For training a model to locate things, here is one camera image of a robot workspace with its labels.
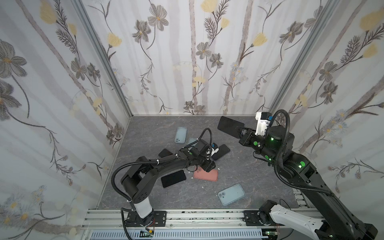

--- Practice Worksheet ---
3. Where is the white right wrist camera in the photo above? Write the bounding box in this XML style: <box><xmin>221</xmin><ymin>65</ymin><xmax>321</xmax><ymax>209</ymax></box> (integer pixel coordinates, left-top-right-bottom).
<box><xmin>255</xmin><ymin>112</ymin><xmax>272</xmax><ymax>137</ymax></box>

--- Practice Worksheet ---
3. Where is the pink phone case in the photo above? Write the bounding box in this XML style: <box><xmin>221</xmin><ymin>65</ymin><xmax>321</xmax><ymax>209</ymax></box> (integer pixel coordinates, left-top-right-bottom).
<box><xmin>193</xmin><ymin>167</ymin><xmax>219</xmax><ymax>182</ymax></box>

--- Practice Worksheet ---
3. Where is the purple-edged black phone far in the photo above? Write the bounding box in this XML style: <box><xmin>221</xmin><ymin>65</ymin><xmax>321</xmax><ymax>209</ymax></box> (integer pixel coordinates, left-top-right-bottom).
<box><xmin>158</xmin><ymin>149</ymin><xmax>173</xmax><ymax>158</ymax></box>

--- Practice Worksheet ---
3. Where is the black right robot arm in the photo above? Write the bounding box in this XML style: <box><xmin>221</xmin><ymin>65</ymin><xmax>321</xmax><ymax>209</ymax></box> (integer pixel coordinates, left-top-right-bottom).
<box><xmin>236</xmin><ymin>126</ymin><xmax>378</xmax><ymax>240</ymax></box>

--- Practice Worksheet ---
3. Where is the aluminium corner frame post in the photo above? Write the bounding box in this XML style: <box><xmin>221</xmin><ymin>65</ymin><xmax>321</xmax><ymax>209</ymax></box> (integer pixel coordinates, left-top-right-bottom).
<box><xmin>71</xmin><ymin>0</ymin><xmax>133</xmax><ymax>120</ymax></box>
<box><xmin>269</xmin><ymin>1</ymin><xmax>339</xmax><ymax>113</ymax></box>

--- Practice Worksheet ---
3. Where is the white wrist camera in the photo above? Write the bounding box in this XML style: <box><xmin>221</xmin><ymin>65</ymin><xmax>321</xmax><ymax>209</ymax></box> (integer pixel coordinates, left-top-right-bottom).
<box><xmin>209</xmin><ymin>143</ymin><xmax>219</xmax><ymax>157</ymax></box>
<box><xmin>255</xmin><ymin>112</ymin><xmax>272</xmax><ymax>137</ymax></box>

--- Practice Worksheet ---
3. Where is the blue-edged black phone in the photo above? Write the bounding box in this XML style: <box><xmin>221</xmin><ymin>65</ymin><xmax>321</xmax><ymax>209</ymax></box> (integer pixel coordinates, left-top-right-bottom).
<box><xmin>212</xmin><ymin>145</ymin><xmax>231</xmax><ymax>161</ymax></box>

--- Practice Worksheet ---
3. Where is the blue-edged phone handled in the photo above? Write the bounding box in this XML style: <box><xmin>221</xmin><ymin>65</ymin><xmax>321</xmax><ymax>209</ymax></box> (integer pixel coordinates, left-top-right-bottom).
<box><xmin>217</xmin><ymin>116</ymin><xmax>245</xmax><ymax>139</ymax></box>

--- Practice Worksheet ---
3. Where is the black corrugated right cable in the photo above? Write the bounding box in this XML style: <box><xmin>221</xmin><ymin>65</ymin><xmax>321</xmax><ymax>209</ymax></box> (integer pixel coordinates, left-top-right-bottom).
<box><xmin>268</xmin><ymin>109</ymin><xmax>334</xmax><ymax>197</ymax></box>

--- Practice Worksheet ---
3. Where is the aluminium corner frame post right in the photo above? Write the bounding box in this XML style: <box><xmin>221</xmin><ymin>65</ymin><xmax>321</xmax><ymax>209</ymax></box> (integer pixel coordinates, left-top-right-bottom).
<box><xmin>269</xmin><ymin>1</ymin><xmax>339</xmax><ymax>113</ymax></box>

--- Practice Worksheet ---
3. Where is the aluminium corner frame post left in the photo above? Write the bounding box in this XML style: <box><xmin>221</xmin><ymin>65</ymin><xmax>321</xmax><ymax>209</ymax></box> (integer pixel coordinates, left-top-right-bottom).
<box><xmin>71</xmin><ymin>0</ymin><xmax>133</xmax><ymax>120</ymax></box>

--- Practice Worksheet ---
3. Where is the purple-edged black phone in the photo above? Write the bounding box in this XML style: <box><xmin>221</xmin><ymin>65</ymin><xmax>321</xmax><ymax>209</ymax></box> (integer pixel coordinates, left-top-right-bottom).
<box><xmin>161</xmin><ymin>170</ymin><xmax>187</xmax><ymax>188</ymax></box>
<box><xmin>158</xmin><ymin>149</ymin><xmax>173</xmax><ymax>158</ymax></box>

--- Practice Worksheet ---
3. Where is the white cable duct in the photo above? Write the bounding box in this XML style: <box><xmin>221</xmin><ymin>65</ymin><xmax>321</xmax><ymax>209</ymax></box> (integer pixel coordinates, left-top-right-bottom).
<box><xmin>89</xmin><ymin>229</ymin><xmax>268</xmax><ymax>240</ymax></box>

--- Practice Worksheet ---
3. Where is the purple-edged black phone near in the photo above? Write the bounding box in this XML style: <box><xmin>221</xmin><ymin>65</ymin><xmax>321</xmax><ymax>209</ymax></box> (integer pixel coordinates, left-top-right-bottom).
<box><xmin>161</xmin><ymin>170</ymin><xmax>187</xmax><ymax>188</ymax></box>

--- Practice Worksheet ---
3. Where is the black corrugated left cable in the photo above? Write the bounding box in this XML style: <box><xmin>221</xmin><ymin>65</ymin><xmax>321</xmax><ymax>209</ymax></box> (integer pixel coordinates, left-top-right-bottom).
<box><xmin>110</xmin><ymin>127</ymin><xmax>213</xmax><ymax>202</ymax></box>

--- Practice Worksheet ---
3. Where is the black corrugated cable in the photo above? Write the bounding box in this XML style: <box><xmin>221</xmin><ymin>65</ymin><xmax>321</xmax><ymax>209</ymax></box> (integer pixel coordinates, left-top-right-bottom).
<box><xmin>268</xmin><ymin>109</ymin><xmax>334</xmax><ymax>197</ymax></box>
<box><xmin>110</xmin><ymin>127</ymin><xmax>213</xmax><ymax>202</ymax></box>

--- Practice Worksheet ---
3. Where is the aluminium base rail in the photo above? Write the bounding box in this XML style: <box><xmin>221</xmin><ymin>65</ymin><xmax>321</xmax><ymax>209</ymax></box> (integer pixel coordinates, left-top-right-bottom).
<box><xmin>80</xmin><ymin>209</ymin><xmax>301</xmax><ymax>230</ymax></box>

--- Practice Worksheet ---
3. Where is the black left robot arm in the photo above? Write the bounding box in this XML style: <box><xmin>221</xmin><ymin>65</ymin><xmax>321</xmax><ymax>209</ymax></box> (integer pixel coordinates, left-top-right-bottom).
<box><xmin>111</xmin><ymin>145</ymin><xmax>216</xmax><ymax>225</ymax></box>

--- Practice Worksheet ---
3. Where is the light blue phone face down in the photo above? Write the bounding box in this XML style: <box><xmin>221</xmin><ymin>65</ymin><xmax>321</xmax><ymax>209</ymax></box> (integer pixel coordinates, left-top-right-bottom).
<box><xmin>218</xmin><ymin>184</ymin><xmax>246</xmax><ymax>206</ymax></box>

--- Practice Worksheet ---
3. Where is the light blue case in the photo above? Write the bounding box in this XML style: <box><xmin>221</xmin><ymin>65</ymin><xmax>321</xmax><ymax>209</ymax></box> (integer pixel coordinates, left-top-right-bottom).
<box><xmin>174</xmin><ymin>127</ymin><xmax>188</xmax><ymax>144</ymax></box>
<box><xmin>187</xmin><ymin>138</ymin><xmax>198</xmax><ymax>147</ymax></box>

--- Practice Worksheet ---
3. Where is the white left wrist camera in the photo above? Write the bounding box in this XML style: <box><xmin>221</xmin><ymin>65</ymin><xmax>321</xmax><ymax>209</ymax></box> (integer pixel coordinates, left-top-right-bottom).
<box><xmin>209</xmin><ymin>143</ymin><xmax>219</xmax><ymax>157</ymax></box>

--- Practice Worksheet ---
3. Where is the light blue case far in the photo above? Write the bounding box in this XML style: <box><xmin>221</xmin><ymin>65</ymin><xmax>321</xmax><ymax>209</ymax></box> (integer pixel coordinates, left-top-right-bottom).
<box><xmin>174</xmin><ymin>127</ymin><xmax>188</xmax><ymax>144</ymax></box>

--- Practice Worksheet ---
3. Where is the light blue case near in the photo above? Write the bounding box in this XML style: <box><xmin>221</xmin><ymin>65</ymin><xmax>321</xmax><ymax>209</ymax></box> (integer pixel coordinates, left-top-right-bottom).
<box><xmin>187</xmin><ymin>138</ymin><xmax>198</xmax><ymax>147</ymax></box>

